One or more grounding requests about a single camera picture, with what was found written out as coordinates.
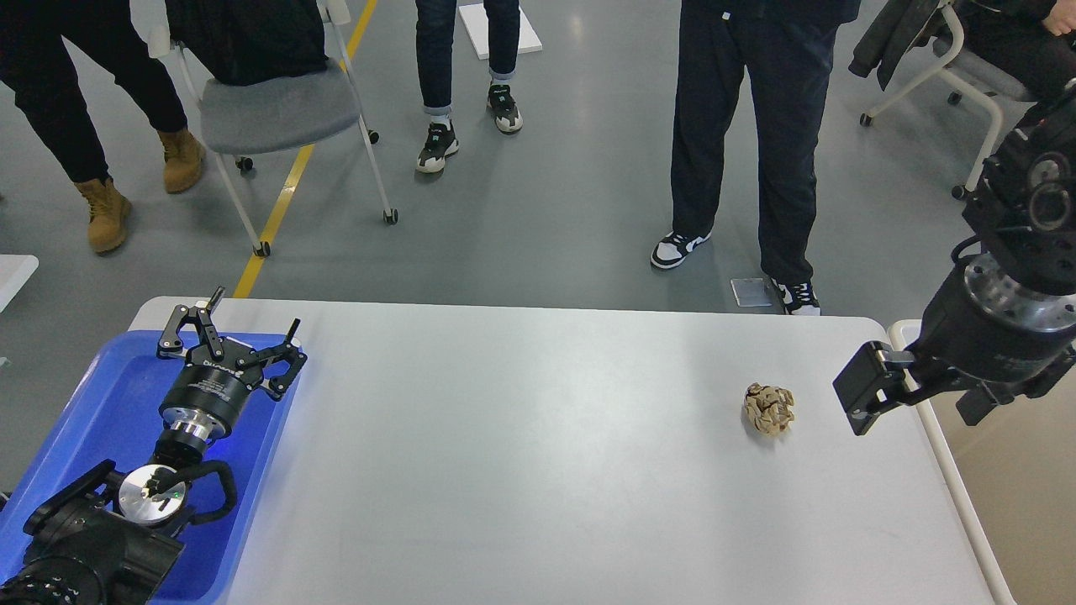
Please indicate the person with tan boots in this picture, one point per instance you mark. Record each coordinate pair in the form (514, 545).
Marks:
(37, 66)

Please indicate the small clear floor plate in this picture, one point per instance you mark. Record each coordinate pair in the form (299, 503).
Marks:
(752, 292)

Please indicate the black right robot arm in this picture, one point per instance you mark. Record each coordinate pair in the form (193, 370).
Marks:
(1022, 211)

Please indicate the white table at left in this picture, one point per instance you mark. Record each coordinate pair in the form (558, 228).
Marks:
(15, 271)

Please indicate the grey seat white chair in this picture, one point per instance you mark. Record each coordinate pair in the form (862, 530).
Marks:
(279, 114)

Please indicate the black jacket on chair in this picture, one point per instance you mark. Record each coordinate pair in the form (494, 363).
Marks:
(243, 43)

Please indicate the dark jacket on right chair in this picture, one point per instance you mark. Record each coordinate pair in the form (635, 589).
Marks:
(899, 26)

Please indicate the white chair at right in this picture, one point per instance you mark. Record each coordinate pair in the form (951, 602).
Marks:
(971, 78)

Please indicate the white board on floor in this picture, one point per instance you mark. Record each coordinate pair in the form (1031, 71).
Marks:
(476, 24)

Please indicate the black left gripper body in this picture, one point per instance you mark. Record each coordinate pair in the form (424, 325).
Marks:
(218, 379)

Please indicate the brown paper ball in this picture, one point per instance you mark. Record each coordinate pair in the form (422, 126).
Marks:
(769, 409)

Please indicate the blue plastic tray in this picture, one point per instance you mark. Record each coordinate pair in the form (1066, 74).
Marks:
(114, 415)

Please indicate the seated person in black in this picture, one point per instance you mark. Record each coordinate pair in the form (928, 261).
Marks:
(1030, 40)

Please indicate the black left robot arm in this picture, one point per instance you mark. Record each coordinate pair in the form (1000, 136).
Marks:
(147, 486)

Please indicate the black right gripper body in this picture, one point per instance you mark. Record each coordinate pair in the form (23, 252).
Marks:
(987, 335)

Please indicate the beige plastic bin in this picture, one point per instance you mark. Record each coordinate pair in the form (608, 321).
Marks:
(974, 530)

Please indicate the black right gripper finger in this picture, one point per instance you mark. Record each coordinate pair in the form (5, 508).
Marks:
(872, 383)

